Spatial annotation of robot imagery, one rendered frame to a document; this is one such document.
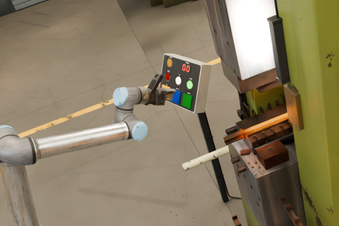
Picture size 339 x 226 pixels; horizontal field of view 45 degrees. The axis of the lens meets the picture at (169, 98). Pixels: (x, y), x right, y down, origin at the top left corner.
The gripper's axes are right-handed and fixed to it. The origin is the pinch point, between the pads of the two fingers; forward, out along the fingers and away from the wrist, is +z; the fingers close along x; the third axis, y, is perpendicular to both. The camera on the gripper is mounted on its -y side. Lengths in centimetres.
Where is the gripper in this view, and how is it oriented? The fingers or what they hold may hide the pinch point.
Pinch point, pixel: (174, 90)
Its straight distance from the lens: 224.7
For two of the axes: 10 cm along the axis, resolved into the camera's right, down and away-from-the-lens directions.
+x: 6.2, 2.7, -7.3
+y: -1.4, 9.6, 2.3
